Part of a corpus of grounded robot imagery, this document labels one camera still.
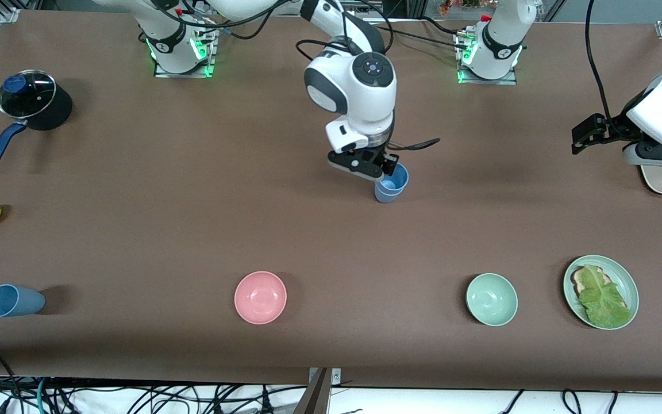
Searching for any blue cup holding tissue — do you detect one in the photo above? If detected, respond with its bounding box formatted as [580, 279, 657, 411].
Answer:
[374, 179, 405, 204]

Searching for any toast bread slice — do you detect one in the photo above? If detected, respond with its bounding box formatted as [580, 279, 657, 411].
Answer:
[571, 266, 613, 300]

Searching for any pale green plate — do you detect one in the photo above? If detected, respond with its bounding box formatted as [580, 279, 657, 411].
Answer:
[563, 255, 640, 331]

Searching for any green lettuce leaf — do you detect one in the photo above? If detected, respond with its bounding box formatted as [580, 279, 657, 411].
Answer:
[578, 264, 633, 328]

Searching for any pale green bowl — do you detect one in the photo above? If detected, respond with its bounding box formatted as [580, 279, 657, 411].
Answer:
[465, 273, 519, 327]

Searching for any pink bowl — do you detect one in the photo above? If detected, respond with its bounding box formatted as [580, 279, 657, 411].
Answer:
[234, 271, 288, 325]

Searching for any glass lid with blue knob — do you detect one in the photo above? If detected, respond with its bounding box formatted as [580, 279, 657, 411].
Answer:
[0, 70, 57, 120]

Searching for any black cable to left gripper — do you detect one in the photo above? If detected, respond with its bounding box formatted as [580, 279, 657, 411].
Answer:
[585, 0, 616, 122]

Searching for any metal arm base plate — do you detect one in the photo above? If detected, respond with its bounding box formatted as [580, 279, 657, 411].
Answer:
[153, 24, 218, 79]
[455, 30, 519, 86]

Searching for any black cable at arm base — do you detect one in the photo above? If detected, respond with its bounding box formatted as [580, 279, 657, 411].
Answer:
[364, 16, 471, 51]

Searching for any black pot with blue handle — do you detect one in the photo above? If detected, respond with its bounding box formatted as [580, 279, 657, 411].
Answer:
[0, 70, 74, 171]

